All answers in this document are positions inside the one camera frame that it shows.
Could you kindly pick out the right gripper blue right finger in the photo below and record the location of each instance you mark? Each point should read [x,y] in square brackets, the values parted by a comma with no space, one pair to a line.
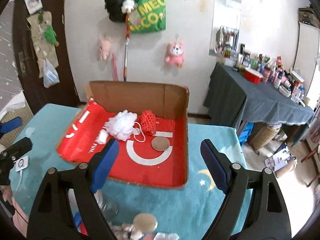
[218,165]

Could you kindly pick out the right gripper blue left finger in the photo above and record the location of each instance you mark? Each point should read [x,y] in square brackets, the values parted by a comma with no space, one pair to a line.
[101,163]

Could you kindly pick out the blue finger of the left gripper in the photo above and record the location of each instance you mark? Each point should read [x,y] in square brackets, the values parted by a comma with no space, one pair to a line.
[10,125]
[17,150]

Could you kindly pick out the white mesh bath pouf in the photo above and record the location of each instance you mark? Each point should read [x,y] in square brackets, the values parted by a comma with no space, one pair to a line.
[124,125]

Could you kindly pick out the orange foam net sleeve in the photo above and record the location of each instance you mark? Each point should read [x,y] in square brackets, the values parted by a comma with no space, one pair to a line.
[148,122]

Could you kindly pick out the round brown cushion pad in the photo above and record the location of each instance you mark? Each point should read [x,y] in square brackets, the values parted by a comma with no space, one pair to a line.
[160,143]

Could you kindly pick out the cream patterned scrunchie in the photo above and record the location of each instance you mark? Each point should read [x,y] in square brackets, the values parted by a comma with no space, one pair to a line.
[126,232]

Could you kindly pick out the person's left hand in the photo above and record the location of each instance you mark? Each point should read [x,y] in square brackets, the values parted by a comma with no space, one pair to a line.
[6,192]

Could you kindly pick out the white charger device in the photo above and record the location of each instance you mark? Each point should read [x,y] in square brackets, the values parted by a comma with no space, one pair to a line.
[22,163]

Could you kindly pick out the large glass jar metal lid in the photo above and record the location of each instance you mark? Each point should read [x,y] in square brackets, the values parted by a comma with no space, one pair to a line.
[108,207]

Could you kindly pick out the wicker basket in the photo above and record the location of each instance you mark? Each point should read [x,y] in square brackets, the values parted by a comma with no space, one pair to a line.
[262,135]

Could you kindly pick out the teal fluffy blanket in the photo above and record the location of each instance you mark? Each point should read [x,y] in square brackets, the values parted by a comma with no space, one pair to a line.
[188,211]

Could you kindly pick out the red cardboard box tray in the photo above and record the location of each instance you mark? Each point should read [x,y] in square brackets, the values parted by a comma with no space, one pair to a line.
[137,162]

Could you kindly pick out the dark grey tablecloth table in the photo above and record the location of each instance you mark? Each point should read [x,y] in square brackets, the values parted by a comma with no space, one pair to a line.
[232,99]

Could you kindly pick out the clear plastic bag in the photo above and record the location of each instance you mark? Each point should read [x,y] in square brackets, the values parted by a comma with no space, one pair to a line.
[50,75]

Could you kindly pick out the small glass jar gold beads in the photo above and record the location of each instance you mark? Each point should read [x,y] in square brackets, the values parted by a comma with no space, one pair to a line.
[145,222]

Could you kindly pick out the dark wooden door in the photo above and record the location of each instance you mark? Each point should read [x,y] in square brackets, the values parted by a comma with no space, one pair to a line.
[31,18]

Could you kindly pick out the red bowl on table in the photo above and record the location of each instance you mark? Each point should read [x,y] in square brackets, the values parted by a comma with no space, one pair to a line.
[252,75]

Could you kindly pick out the green plush on door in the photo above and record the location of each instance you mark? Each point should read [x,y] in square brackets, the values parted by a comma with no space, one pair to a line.
[50,36]

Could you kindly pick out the pink pig plush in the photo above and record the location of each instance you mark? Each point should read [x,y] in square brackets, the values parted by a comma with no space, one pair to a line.
[104,47]

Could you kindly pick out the pink fox plush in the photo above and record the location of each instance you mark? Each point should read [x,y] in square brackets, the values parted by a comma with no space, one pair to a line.
[175,54]

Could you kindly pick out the green tote bag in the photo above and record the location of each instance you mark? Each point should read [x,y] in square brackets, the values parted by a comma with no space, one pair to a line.
[148,17]

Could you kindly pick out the small white plush toy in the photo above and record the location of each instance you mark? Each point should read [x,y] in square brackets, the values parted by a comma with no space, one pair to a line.
[128,6]

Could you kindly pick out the orange handled stick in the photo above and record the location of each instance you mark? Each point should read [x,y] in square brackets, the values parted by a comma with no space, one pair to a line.
[127,39]

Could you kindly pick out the wall mirror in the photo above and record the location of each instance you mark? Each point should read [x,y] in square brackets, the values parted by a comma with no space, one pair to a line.
[225,26]

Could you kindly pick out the black bag on wall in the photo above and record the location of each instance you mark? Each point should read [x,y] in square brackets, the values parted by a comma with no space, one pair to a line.
[113,8]

